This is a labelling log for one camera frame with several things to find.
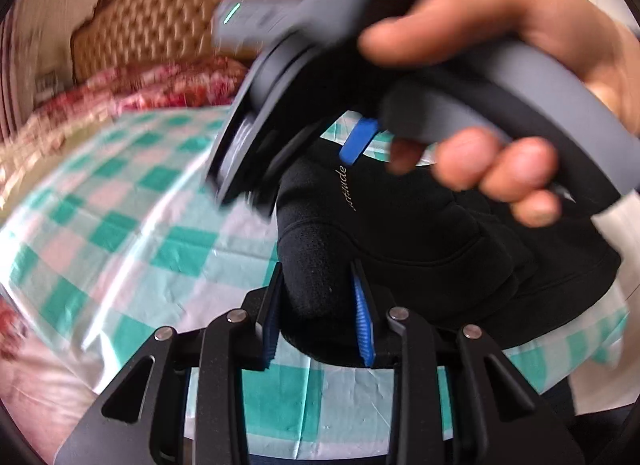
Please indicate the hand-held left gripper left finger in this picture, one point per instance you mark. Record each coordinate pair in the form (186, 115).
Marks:
(270, 327)

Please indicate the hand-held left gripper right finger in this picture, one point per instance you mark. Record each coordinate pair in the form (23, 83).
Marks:
(364, 325)

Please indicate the black pants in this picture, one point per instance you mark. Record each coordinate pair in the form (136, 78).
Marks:
(425, 245)

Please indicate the person's right hand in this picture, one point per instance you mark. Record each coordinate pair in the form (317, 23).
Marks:
(525, 10)

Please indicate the red floral bedding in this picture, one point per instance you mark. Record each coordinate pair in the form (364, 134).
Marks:
(165, 85)

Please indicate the green checked sheet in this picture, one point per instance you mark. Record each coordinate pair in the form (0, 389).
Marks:
(150, 225)

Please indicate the tufted wooden headboard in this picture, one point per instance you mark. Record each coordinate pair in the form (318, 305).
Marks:
(160, 10)

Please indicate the pink striped curtain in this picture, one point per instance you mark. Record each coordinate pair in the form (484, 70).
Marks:
(7, 90)

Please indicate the wall socket plate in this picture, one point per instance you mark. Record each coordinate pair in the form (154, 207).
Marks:
(45, 86)

